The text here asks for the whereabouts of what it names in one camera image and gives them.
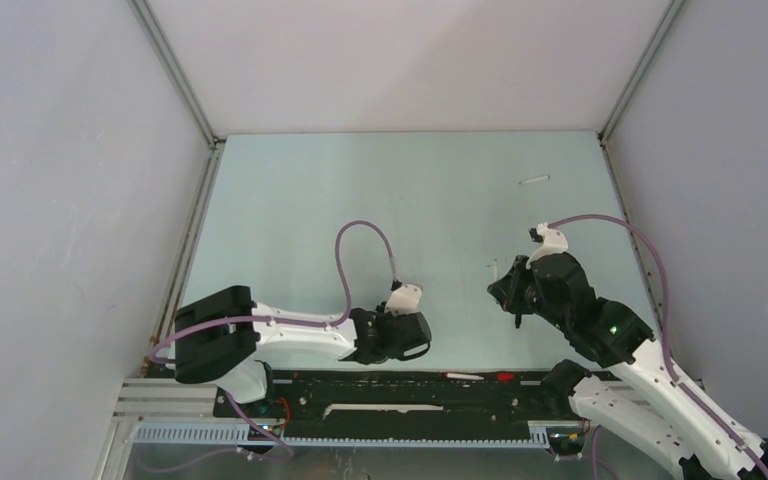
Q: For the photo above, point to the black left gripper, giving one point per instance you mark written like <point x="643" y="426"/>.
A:
<point x="398" y="354"/>

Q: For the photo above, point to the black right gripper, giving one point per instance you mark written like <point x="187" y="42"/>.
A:
<point x="504" y="289"/>

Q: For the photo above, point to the white pen red cap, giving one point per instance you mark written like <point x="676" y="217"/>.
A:
<point x="478" y="377"/>

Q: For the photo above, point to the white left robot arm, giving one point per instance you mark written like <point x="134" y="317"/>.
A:
<point x="226" y="338"/>

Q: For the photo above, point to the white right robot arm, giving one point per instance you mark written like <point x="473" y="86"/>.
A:
<point x="681" y="428"/>

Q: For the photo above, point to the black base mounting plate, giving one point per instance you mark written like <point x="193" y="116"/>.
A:
<point x="408" y="405"/>

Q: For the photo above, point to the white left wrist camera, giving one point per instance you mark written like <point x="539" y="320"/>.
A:
<point x="404" y="299"/>

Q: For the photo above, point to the slotted white cable duct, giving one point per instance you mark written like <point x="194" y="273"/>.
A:
<point x="243" y="435"/>

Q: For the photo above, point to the aluminium frame rail right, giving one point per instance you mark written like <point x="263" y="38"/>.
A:
<point x="608" y="136"/>

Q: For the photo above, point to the aluminium frame rail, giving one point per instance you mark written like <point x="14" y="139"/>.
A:
<point x="608" y="136"/>
<point x="192" y="212"/>

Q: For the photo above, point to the aluminium frame rail left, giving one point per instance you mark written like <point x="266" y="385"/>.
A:
<point x="192" y="212"/>

